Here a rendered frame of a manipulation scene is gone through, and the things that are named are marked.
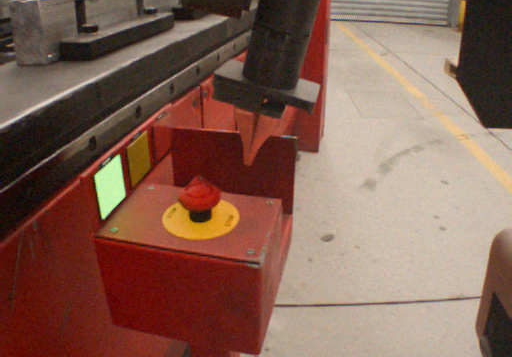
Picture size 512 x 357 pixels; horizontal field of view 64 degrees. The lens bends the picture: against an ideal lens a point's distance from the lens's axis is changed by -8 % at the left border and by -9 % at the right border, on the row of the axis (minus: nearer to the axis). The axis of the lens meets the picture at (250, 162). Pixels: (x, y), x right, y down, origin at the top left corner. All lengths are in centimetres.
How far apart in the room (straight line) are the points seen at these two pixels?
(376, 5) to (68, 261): 751
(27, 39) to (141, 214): 35
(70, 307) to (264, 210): 28
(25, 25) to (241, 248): 46
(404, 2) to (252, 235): 766
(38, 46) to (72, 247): 29
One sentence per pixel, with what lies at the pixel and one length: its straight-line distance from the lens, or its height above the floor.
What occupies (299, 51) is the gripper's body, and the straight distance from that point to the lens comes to 43.
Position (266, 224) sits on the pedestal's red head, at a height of 78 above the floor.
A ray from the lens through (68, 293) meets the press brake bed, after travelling 58.
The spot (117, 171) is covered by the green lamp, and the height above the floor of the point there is 82.
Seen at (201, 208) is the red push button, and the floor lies 80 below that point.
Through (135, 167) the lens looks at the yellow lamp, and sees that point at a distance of 47.
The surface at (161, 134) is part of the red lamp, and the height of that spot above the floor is 82.
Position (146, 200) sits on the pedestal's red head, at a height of 78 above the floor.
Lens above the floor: 101
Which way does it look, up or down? 26 degrees down
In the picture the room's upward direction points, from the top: straight up
